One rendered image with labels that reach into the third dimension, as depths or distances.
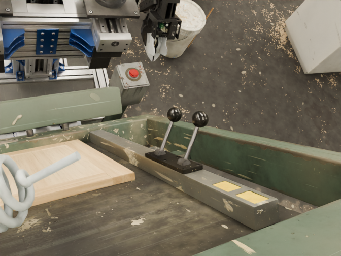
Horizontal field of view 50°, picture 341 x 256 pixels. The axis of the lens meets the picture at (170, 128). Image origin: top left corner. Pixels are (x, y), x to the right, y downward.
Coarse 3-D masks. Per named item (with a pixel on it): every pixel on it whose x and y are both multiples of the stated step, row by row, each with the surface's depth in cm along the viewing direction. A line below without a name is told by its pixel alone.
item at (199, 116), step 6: (198, 114) 80; (204, 114) 80; (192, 120) 80; (198, 120) 79; (204, 120) 79; (198, 126) 80; (192, 138) 80; (192, 144) 80; (186, 150) 81; (186, 156) 80; (180, 162) 80; (186, 162) 79
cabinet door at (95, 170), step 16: (64, 144) 131; (80, 144) 128; (16, 160) 116; (32, 160) 114; (48, 160) 112; (80, 160) 107; (96, 160) 104; (112, 160) 102; (48, 176) 94; (64, 176) 93; (80, 176) 91; (96, 176) 89; (112, 176) 87; (128, 176) 88; (16, 192) 84; (48, 192) 81; (64, 192) 82; (80, 192) 83
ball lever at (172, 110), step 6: (174, 108) 90; (168, 114) 90; (174, 114) 90; (180, 114) 90; (174, 120) 91; (168, 126) 91; (168, 132) 91; (162, 144) 91; (156, 150) 91; (162, 150) 90
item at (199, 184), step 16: (96, 144) 134; (112, 144) 116; (128, 144) 110; (128, 160) 105; (144, 160) 94; (160, 176) 87; (176, 176) 79; (192, 176) 74; (208, 176) 73; (192, 192) 74; (208, 192) 68; (224, 192) 64; (240, 192) 63; (256, 192) 62; (224, 208) 64; (240, 208) 60; (256, 208) 57; (272, 208) 59; (256, 224) 57
